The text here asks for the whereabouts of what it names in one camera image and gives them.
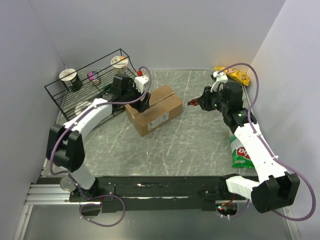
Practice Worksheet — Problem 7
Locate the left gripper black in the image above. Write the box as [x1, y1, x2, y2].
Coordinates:
[121, 79, 151, 112]

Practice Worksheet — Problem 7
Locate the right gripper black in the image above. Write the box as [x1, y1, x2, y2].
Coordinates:
[196, 84, 229, 114]

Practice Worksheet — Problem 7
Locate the red black utility knife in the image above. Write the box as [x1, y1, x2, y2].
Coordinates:
[187, 98, 198, 106]

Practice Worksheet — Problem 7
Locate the brown cardboard express box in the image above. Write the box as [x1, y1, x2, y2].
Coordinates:
[125, 85, 183, 137]

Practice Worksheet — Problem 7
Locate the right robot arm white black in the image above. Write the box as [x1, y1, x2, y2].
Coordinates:
[188, 82, 300, 213]

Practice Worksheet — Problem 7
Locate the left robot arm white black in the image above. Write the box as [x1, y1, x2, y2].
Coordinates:
[46, 73, 152, 201]

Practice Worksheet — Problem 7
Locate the yellow lays chips bag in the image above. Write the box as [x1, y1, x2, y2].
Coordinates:
[213, 66, 250, 86]

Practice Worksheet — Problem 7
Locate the yogurt cup peach label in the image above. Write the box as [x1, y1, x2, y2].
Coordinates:
[110, 56, 129, 74]

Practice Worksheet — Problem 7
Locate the small purple yogurt cup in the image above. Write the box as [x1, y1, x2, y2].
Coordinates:
[87, 71, 100, 84]

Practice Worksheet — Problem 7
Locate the green cassava chips bag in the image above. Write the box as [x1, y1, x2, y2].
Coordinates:
[229, 135, 255, 169]

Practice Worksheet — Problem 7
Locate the dark labelled yogurt cup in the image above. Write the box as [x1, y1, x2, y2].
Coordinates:
[58, 68, 83, 92]

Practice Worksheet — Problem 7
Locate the orange labelled tin can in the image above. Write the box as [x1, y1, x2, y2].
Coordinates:
[59, 175, 77, 193]

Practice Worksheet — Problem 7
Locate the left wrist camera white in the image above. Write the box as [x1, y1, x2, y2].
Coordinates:
[133, 70, 150, 94]

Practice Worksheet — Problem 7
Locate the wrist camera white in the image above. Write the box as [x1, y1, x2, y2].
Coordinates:
[133, 70, 150, 94]
[210, 71, 228, 93]

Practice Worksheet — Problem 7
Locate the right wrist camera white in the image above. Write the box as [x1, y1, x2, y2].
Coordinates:
[210, 71, 228, 93]

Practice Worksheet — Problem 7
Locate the black wire rack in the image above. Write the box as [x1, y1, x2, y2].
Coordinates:
[44, 48, 138, 125]

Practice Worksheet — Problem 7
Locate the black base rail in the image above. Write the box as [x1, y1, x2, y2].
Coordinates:
[37, 175, 251, 214]

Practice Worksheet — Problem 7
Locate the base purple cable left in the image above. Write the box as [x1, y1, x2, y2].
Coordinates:
[79, 194, 126, 228]

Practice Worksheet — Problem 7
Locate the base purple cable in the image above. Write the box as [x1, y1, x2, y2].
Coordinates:
[79, 194, 126, 228]
[220, 198, 251, 221]

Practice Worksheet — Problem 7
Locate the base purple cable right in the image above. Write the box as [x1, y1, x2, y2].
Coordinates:
[220, 198, 251, 221]

